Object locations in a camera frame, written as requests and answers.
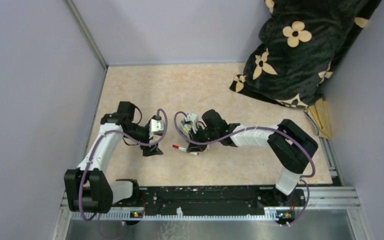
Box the yellow cloth bag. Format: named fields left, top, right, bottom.
left=304, top=98, right=333, bottom=140

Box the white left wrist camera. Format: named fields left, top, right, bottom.
left=149, top=115, right=166, bottom=136

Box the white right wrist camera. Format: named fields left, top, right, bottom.
left=183, top=113, right=199, bottom=133

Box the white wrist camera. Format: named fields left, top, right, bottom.
left=149, top=115, right=166, bottom=136
left=183, top=113, right=199, bottom=133

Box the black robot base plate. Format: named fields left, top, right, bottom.
left=114, top=185, right=306, bottom=217

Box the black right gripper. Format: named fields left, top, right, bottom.
left=187, top=124, right=219, bottom=153

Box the red white marker pen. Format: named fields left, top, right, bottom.
left=172, top=144, right=199, bottom=156

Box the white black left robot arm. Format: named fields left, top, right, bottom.
left=64, top=101, right=168, bottom=215

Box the black floral blanket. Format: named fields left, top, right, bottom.
left=229, top=0, right=380, bottom=109

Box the aluminium frame rail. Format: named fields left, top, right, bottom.
left=59, top=139, right=362, bottom=221

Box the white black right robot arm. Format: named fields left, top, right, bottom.
left=181, top=109, right=319, bottom=206

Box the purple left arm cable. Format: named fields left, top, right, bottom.
left=77, top=108, right=169, bottom=240

